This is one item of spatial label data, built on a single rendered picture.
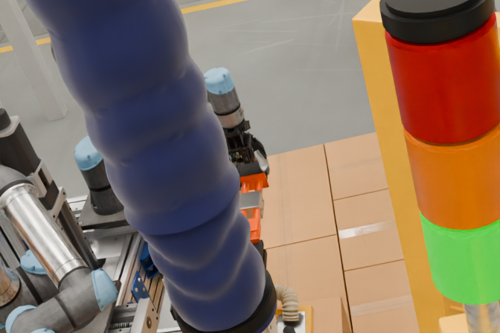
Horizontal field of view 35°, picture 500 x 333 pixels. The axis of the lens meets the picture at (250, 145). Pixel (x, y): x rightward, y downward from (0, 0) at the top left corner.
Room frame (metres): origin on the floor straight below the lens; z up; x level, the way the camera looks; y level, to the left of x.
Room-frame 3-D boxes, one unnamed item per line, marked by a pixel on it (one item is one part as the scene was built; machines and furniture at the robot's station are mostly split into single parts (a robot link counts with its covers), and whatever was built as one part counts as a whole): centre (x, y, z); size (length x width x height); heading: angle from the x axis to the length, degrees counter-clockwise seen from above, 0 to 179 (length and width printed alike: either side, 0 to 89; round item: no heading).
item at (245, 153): (1.85, 0.03, 1.32); 0.09 x 0.08 x 0.12; 166
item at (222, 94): (1.86, 0.03, 1.48); 0.09 x 0.08 x 0.11; 40
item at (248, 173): (1.88, 0.01, 1.18); 0.08 x 0.07 x 0.05; 166
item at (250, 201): (1.75, 0.05, 1.17); 0.07 x 0.07 x 0.04; 76
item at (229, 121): (1.86, 0.02, 1.40); 0.08 x 0.08 x 0.05
